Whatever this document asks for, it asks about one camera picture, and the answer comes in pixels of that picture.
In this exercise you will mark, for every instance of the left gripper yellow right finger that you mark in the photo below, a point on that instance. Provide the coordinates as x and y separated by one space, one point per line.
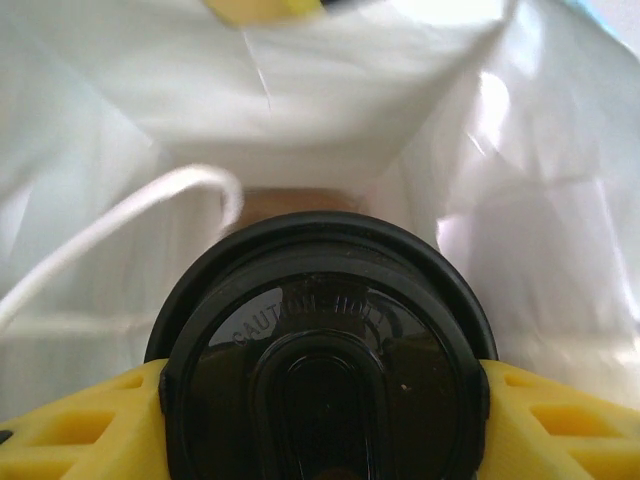
565 440

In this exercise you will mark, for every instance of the floral paper gift bag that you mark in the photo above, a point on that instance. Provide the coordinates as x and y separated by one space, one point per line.
100 100

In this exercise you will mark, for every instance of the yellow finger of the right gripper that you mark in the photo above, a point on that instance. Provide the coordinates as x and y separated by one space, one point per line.
265 7

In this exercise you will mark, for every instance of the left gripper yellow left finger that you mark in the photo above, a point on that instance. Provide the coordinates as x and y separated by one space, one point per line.
75 440

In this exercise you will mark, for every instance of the black plastic cup lid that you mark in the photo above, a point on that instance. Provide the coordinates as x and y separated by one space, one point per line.
320 375

